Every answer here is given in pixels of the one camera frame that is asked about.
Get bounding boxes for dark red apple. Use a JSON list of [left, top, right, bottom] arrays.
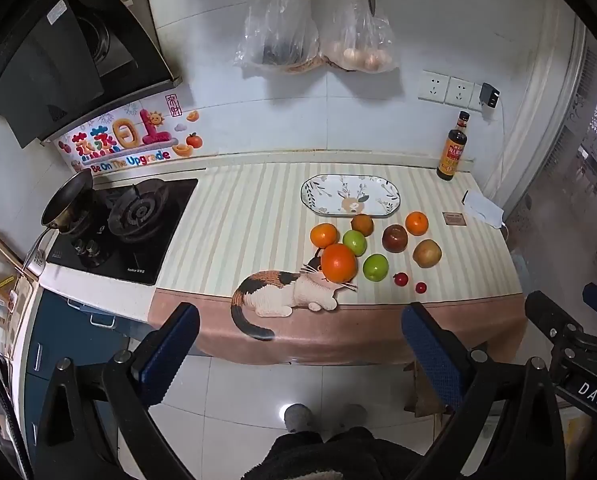
[[382, 225, 409, 254]]

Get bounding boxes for large orange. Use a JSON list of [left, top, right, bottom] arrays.
[[320, 243, 357, 284]]

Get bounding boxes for colourful wall sticker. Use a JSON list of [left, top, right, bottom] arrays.
[[57, 92, 202, 175]]

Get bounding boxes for clear plastic bag dark contents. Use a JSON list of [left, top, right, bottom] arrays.
[[233, 0, 324, 73]]

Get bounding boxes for clear plastic bag with eggs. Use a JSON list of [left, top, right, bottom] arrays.
[[311, 0, 396, 75]]

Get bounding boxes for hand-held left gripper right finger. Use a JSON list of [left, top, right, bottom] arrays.
[[401, 301, 566, 480]]

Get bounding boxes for blue kitchen cabinet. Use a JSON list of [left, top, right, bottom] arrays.
[[21, 287, 154, 461]]

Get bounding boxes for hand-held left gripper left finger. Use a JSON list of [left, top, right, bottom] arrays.
[[31, 301, 202, 480]]

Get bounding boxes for black plug charger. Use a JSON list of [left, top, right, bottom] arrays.
[[479, 82, 500, 110]]

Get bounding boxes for black range hood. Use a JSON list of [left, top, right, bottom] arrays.
[[0, 0, 179, 150]]

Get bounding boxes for grey slipper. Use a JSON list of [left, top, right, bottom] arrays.
[[335, 402, 369, 428], [284, 404, 313, 433]]

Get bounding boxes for brown round fruit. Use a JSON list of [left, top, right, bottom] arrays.
[[351, 213, 375, 237]]

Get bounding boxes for small orange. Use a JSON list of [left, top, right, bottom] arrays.
[[310, 223, 340, 249], [405, 211, 429, 237]]

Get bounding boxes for striped cat print table mat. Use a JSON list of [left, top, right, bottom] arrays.
[[147, 160, 529, 366]]

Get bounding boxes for green apple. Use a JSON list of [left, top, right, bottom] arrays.
[[341, 229, 368, 257], [362, 253, 390, 282]]

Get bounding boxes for oval floral plate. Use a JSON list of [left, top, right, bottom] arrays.
[[299, 174, 402, 218]]

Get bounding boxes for small frying pan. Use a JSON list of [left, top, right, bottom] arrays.
[[21, 169, 95, 273]]

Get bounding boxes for person's legs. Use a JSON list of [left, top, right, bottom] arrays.
[[261, 425, 429, 480]]

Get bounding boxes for black gas stove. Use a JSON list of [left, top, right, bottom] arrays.
[[43, 177, 199, 287]]

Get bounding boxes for dark sauce bottle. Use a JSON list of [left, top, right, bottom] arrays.
[[436, 110, 471, 180]]

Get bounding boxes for brown pear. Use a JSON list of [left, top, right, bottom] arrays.
[[412, 239, 442, 268]]

